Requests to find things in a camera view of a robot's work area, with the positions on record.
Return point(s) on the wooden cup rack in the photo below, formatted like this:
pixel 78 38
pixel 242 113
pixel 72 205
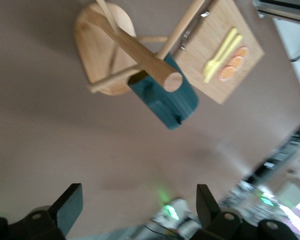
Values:
pixel 100 50

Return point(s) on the orange slice toy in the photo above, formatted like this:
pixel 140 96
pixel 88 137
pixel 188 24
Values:
pixel 226 73
pixel 241 52
pixel 235 62

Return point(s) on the brown table cover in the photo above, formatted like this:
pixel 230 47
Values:
pixel 65 150

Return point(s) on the dark teal cup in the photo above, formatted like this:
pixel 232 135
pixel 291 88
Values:
pixel 165 110

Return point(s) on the yellow plastic knife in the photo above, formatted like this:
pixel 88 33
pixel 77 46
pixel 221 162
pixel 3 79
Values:
pixel 232 45

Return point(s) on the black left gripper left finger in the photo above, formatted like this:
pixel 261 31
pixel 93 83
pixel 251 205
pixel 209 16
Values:
pixel 65 212

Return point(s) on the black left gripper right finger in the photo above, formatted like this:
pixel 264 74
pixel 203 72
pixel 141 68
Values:
pixel 207 212

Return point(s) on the wooden cutting board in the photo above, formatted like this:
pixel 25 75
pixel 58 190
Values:
pixel 210 40

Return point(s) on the yellow plastic fork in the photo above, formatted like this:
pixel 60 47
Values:
pixel 227 39

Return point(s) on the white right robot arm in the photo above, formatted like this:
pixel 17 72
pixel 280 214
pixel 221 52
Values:
pixel 177 212

